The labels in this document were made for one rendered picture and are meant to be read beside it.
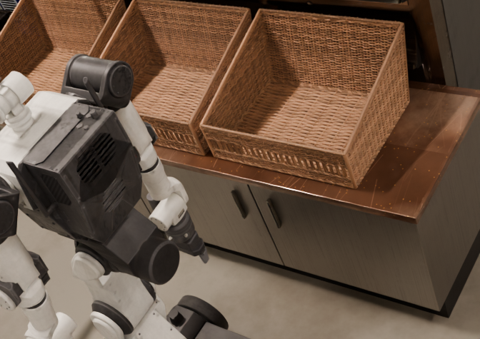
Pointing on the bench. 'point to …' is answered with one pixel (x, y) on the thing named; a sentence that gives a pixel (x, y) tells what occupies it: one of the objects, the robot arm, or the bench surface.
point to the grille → (8, 3)
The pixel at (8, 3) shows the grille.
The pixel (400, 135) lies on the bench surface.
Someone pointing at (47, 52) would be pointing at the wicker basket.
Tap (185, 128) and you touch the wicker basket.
